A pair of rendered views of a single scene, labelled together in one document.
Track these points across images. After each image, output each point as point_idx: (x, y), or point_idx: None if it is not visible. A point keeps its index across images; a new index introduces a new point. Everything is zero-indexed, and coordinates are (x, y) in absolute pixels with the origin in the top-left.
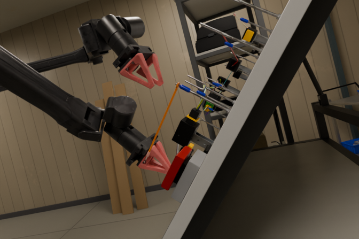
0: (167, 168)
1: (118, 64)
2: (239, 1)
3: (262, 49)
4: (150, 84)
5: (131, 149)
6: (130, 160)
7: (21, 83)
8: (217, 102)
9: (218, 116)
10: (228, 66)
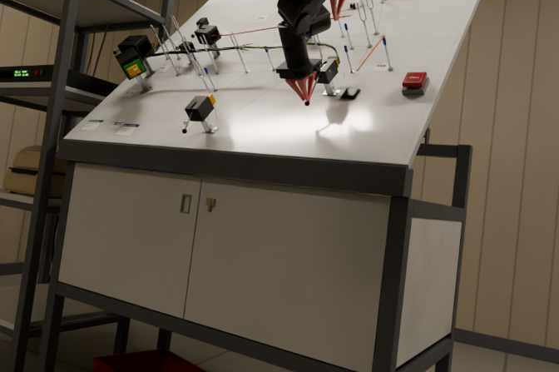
0: (310, 94)
1: None
2: (372, 8)
3: (445, 49)
4: (337, 17)
5: (305, 60)
6: (313, 69)
7: None
8: (349, 62)
9: (77, 95)
10: (210, 33)
